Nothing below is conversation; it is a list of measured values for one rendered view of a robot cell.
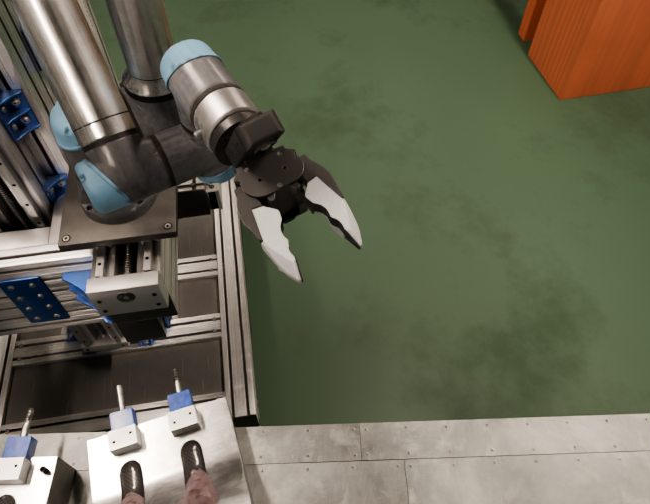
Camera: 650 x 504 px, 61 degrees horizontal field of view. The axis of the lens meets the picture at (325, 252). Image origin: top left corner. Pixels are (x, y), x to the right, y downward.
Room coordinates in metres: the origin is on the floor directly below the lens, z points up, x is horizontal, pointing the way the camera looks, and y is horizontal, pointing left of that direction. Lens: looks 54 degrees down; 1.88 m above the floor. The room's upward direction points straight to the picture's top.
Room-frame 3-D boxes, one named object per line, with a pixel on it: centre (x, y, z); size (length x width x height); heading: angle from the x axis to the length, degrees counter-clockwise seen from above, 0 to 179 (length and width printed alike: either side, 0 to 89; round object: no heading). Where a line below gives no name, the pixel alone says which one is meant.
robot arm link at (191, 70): (0.58, 0.16, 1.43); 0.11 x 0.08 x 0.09; 32
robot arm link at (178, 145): (0.58, 0.17, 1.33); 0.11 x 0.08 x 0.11; 122
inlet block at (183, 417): (0.39, 0.28, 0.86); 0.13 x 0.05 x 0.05; 19
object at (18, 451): (0.30, 0.53, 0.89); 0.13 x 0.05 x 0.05; 2
